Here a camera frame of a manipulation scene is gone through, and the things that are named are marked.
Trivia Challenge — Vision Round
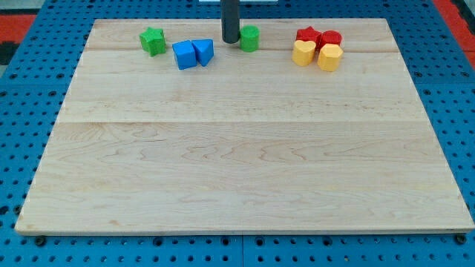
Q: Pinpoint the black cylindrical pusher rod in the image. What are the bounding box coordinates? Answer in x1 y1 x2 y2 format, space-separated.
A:
220 0 240 44

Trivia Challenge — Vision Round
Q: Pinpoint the blue triangle block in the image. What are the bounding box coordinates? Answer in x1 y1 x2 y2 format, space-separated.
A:
191 39 214 67

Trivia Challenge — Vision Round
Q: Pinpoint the blue cube block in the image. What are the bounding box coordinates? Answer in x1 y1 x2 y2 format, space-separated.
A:
172 40 197 70

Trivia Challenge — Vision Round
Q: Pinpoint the red star block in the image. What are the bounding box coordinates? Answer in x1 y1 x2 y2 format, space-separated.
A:
295 26 322 47

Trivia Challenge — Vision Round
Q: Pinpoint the green star block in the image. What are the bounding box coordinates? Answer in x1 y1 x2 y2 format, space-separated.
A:
139 27 166 57

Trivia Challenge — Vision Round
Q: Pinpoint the green cylinder block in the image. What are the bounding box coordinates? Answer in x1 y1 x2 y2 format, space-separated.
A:
240 25 260 53

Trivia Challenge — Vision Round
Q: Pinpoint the yellow heart block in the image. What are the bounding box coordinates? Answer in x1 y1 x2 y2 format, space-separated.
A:
292 40 316 67

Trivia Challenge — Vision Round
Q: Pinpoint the red cylinder block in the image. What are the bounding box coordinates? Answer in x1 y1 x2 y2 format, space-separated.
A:
319 30 343 48

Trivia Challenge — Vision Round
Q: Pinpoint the yellow hexagon block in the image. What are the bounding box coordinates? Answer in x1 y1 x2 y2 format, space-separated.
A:
317 44 344 72

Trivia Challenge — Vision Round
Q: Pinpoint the light wooden board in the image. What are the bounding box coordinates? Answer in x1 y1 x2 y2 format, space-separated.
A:
16 19 474 236

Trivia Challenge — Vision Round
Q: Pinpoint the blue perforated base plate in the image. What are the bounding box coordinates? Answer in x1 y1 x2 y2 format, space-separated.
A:
1 0 474 266

